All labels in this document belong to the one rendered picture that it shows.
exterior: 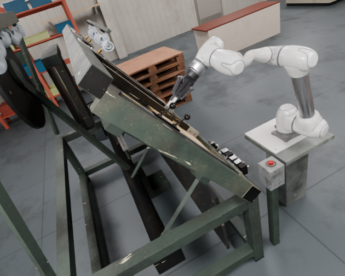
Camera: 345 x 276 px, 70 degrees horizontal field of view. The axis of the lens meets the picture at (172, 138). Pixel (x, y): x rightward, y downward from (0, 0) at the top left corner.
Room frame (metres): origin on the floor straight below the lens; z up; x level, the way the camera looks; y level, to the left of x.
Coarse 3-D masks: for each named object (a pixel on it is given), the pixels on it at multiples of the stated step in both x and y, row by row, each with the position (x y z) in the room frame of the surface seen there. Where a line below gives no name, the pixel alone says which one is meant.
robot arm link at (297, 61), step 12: (288, 48) 1.40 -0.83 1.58; (300, 48) 1.34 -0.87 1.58; (288, 60) 1.35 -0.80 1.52; (300, 60) 1.29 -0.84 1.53; (312, 60) 1.27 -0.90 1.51; (288, 72) 1.38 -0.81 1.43; (300, 72) 1.31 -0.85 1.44; (300, 84) 1.35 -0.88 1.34; (300, 96) 1.37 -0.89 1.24; (312, 96) 1.38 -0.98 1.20; (300, 108) 1.40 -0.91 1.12; (312, 108) 1.37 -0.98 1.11; (300, 120) 1.41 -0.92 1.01; (312, 120) 1.35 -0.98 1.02; (324, 120) 1.36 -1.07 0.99; (300, 132) 1.42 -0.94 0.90; (312, 132) 1.34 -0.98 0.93; (324, 132) 1.32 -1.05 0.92
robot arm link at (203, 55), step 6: (210, 42) 1.30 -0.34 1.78; (216, 42) 1.29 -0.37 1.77; (222, 42) 1.30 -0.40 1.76; (204, 48) 1.29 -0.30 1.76; (210, 48) 1.26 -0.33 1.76; (216, 48) 1.24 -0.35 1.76; (222, 48) 1.29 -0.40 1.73; (198, 54) 1.30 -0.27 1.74; (204, 54) 1.27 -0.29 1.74; (210, 54) 1.23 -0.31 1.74; (204, 60) 1.26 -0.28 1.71; (210, 66) 1.25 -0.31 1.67
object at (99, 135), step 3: (90, 102) 4.26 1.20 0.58; (87, 105) 4.24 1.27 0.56; (90, 105) 4.26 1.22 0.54; (93, 114) 3.81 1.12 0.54; (96, 117) 3.82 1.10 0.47; (99, 117) 3.84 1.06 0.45; (99, 129) 3.83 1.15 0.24; (99, 132) 3.84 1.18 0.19; (102, 132) 3.84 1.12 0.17; (96, 135) 3.87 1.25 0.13; (99, 135) 3.85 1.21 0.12; (102, 135) 3.84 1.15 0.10; (105, 135) 3.85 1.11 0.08; (99, 138) 3.86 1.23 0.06; (102, 138) 3.85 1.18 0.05; (105, 138) 3.85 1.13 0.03; (108, 138) 3.87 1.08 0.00
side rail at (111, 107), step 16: (112, 96) 0.93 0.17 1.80; (96, 112) 0.91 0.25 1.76; (112, 112) 0.93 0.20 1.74; (128, 112) 0.94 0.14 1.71; (144, 112) 0.99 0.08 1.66; (128, 128) 0.93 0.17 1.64; (144, 128) 0.95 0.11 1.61; (160, 128) 0.97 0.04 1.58; (160, 144) 0.96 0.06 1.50; (176, 144) 0.98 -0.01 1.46; (192, 144) 1.04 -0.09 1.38; (176, 160) 0.97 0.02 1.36; (192, 160) 0.99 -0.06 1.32; (208, 160) 1.01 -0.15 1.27; (208, 176) 1.00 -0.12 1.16; (224, 176) 1.03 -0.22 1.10; (240, 176) 1.08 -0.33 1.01; (240, 192) 1.05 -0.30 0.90
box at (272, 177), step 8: (264, 160) 1.22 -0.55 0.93; (264, 168) 1.15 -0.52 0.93; (272, 168) 1.13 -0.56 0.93; (280, 168) 1.12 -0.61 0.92; (264, 176) 1.15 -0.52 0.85; (272, 176) 1.11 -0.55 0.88; (280, 176) 1.12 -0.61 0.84; (264, 184) 1.16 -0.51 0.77; (272, 184) 1.10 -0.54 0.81; (280, 184) 1.12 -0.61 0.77
